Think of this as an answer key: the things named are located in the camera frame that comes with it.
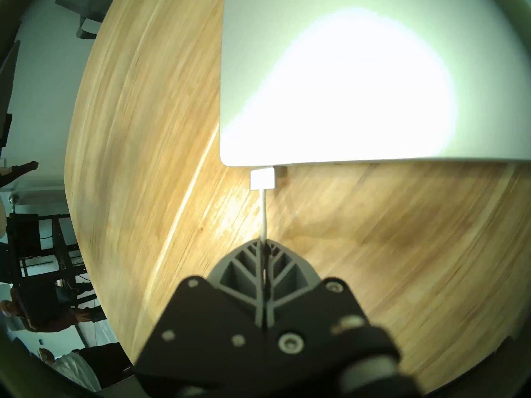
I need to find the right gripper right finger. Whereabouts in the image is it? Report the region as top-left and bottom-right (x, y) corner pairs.
(264, 238), (402, 398)

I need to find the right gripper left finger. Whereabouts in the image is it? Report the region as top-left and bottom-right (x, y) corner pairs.
(133, 240), (267, 398)

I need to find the white MagSafe charging cable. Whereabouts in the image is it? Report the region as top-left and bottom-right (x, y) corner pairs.
(250, 167), (276, 327)

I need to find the silver closed MacBook laptop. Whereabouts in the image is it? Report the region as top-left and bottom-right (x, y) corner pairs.
(219, 0), (531, 168)

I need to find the black trouser leg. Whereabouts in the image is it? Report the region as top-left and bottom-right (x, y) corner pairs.
(73, 342), (134, 387)

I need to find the white puffy jacket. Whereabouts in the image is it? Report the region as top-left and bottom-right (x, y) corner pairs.
(52, 355), (102, 393)

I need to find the person in brown jacket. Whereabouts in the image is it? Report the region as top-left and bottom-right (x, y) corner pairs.
(0, 285), (106, 333)

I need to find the black equipment rack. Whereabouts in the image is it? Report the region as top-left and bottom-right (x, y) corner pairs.
(6, 213), (98, 311)

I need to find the grey metal cabinet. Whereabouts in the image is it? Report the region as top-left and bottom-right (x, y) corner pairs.
(8, 177), (67, 205)

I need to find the brown trouser leg with shoe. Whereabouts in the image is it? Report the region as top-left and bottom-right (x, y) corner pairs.
(0, 161), (40, 187)

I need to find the dark grey slanted panel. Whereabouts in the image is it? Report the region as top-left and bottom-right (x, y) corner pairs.
(0, 41), (21, 149)

